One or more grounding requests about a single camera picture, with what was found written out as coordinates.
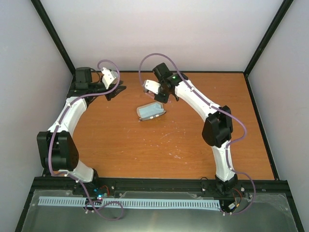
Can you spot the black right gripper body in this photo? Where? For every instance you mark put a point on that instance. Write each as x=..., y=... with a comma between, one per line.
x=164, y=99

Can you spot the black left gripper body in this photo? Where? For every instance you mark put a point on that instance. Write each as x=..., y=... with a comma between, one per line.
x=108, y=96

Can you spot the light blue cleaning cloth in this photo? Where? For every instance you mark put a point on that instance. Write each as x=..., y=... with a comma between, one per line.
x=151, y=110

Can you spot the plaid glasses case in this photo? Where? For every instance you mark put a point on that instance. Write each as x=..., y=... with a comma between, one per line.
x=152, y=117

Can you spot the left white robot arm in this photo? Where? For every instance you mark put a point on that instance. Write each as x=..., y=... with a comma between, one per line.
x=58, y=152

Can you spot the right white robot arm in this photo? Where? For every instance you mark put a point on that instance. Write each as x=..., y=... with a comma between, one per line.
x=217, y=127

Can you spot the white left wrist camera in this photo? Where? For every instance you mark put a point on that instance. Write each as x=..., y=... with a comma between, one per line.
x=109, y=77

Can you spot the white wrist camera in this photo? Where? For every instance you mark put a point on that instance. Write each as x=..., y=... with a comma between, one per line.
x=151, y=86
x=109, y=77

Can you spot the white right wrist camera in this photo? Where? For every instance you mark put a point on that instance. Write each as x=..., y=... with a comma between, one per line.
x=151, y=86

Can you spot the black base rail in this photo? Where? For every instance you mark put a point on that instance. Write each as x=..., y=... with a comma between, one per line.
x=203, y=188

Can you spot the light blue cable duct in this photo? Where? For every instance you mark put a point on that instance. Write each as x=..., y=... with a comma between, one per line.
x=132, y=203

